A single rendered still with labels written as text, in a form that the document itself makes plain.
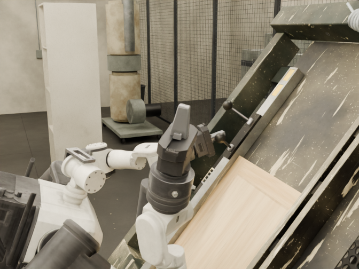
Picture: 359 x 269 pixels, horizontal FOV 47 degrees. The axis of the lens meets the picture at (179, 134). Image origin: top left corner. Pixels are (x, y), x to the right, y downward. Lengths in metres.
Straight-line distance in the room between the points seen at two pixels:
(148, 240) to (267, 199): 0.56
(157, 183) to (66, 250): 0.25
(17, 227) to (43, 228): 0.06
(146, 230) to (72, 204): 0.33
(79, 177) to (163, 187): 0.34
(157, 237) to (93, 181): 0.31
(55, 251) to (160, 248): 0.22
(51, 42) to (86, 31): 0.41
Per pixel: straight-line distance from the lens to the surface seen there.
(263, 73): 1.80
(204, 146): 1.45
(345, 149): 1.17
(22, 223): 1.01
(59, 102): 5.11
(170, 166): 0.76
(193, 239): 1.49
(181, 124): 0.75
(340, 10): 1.57
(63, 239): 0.92
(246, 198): 1.39
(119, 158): 1.50
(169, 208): 0.81
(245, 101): 1.78
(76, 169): 1.10
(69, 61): 5.07
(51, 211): 1.04
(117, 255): 1.82
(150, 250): 0.87
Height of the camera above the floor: 1.78
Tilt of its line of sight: 14 degrees down
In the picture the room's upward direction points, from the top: straight up
